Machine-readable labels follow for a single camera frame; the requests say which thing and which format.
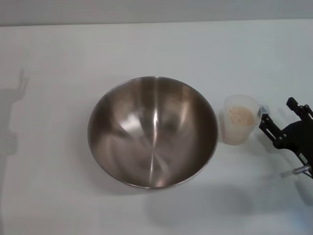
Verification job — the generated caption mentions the stainless steel bowl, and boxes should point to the stainless steel bowl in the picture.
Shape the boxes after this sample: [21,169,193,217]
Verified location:
[87,75,219,189]

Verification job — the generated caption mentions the silver metal connector plug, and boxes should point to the silver metal connector plug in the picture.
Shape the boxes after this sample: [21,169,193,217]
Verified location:
[293,165,312,175]

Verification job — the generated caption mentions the white rice grains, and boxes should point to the white rice grains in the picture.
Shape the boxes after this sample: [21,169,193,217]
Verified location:
[224,106,255,145]

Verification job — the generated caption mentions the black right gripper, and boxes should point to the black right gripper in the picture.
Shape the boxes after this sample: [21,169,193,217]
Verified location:
[259,97,313,169]

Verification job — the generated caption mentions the clear plastic measuring cup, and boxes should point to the clear plastic measuring cup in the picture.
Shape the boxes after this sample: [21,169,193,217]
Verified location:
[219,94,269,146]

